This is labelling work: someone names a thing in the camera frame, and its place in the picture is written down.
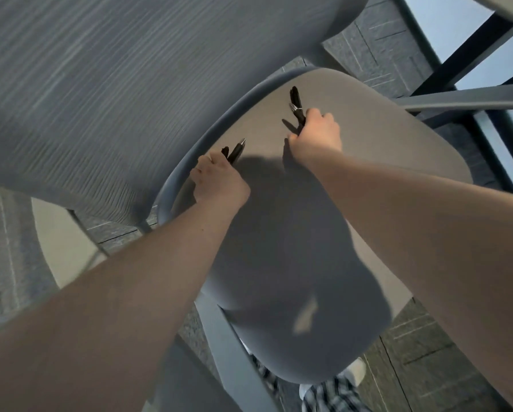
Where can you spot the person's right hand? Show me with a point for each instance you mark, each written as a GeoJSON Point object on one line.
{"type": "Point", "coordinates": [321, 139]}

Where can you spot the person's left hand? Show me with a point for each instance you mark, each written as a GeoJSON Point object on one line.
{"type": "Point", "coordinates": [218, 184]}

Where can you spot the black ballpoint pen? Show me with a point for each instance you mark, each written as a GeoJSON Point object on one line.
{"type": "Point", "coordinates": [300, 117]}
{"type": "Point", "coordinates": [236, 152]}

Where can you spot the black marker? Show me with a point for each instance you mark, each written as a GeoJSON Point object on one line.
{"type": "Point", "coordinates": [224, 151]}
{"type": "Point", "coordinates": [294, 95]}

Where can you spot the grey office chair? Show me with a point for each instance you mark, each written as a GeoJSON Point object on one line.
{"type": "Point", "coordinates": [110, 81]}

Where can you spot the person's right forearm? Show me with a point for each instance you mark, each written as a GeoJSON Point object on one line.
{"type": "Point", "coordinates": [432, 253]}

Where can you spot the person's left forearm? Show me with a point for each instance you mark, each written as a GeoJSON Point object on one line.
{"type": "Point", "coordinates": [110, 317]}

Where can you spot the white shoe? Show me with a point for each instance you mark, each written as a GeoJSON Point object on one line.
{"type": "Point", "coordinates": [356, 371]}

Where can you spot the plaid trousers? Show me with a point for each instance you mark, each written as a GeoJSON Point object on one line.
{"type": "Point", "coordinates": [333, 396]}

